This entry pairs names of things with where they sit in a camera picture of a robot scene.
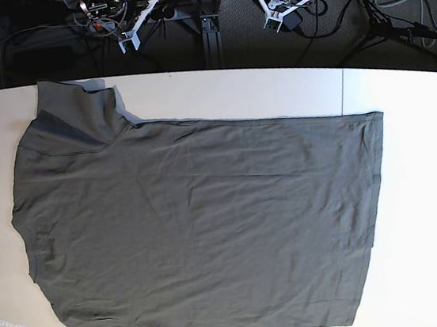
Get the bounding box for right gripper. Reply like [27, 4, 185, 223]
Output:
[91, 0, 158, 40]

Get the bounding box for dark grey T-shirt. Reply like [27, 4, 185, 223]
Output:
[12, 81, 384, 327]

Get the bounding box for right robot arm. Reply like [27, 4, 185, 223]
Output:
[61, 0, 159, 43]

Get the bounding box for black tripod stand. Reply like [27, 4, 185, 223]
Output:
[338, 0, 437, 67]

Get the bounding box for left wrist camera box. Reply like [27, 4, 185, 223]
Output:
[264, 18, 283, 32]

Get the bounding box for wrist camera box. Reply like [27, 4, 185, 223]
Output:
[118, 35, 141, 55]
[264, 18, 283, 32]

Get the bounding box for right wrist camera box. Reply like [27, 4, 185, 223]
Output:
[118, 35, 141, 55]

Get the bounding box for aluminium frame post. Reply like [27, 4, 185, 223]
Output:
[194, 0, 224, 70]

